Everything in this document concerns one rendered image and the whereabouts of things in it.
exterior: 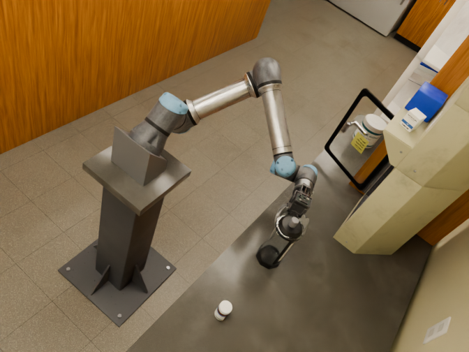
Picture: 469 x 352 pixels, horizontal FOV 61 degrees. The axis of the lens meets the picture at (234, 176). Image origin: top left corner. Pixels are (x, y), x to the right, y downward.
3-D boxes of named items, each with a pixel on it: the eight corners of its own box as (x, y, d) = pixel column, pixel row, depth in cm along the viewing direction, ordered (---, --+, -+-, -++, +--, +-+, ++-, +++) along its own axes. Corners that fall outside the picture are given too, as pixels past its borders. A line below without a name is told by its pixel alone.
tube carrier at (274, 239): (277, 273, 152) (300, 245, 137) (252, 260, 152) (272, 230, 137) (285, 252, 159) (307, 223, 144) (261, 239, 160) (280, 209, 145)
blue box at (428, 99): (433, 113, 154) (449, 95, 148) (426, 123, 148) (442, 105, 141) (411, 98, 156) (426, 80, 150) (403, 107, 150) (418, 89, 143)
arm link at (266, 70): (278, 45, 149) (303, 173, 146) (278, 56, 160) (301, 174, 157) (248, 52, 150) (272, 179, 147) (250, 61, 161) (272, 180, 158)
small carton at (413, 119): (416, 128, 143) (426, 116, 138) (409, 132, 140) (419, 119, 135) (405, 119, 144) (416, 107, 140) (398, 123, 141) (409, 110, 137)
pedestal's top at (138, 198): (82, 169, 162) (82, 162, 160) (137, 135, 184) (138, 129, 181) (139, 216, 156) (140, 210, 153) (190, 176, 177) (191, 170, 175)
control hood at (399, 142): (419, 131, 162) (435, 113, 155) (395, 168, 140) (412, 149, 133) (395, 115, 164) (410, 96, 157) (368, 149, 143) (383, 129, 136)
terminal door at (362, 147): (361, 192, 191) (411, 133, 163) (323, 147, 205) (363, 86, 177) (361, 191, 192) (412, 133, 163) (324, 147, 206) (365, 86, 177)
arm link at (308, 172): (296, 173, 171) (315, 181, 170) (290, 188, 163) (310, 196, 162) (302, 159, 166) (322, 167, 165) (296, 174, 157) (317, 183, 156)
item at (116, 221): (57, 271, 223) (51, 167, 159) (120, 221, 255) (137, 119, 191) (118, 327, 213) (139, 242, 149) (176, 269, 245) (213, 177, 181)
